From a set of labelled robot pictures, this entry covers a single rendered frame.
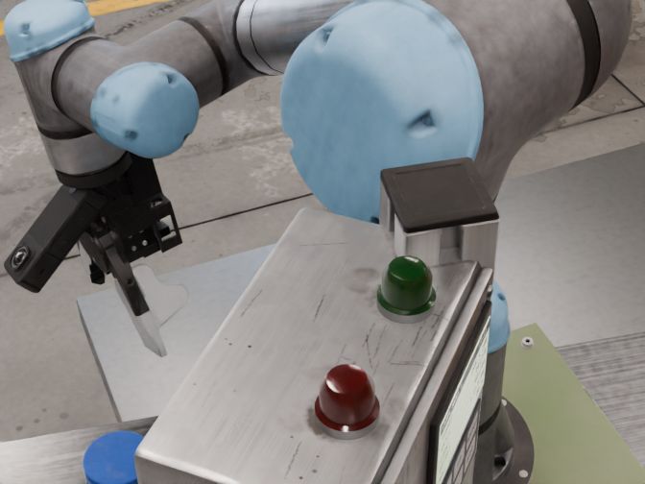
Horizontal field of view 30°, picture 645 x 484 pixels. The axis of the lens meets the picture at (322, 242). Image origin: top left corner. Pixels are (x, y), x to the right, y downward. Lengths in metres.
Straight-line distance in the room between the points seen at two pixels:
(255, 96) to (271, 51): 2.39
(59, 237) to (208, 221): 1.81
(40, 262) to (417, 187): 0.63
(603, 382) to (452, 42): 0.83
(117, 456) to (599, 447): 0.48
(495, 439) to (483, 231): 0.63
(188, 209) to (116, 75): 2.01
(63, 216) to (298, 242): 0.59
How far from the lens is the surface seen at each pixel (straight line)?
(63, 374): 2.61
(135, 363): 1.42
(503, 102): 0.64
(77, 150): 1.09
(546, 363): 1.29
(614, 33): 0.70
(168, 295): 1.18
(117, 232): 1.15
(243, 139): 3.19
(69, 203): 1.14
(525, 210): 1.63
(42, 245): 1.14
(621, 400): 1.40
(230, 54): 1.02
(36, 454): 1.35
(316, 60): 0.64
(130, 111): 0.95
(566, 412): 1.26
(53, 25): 1.04
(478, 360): 0.56
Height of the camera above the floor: 1.84
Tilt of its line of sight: 40 degrees down
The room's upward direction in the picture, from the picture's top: 1 degrees counter-clockwise
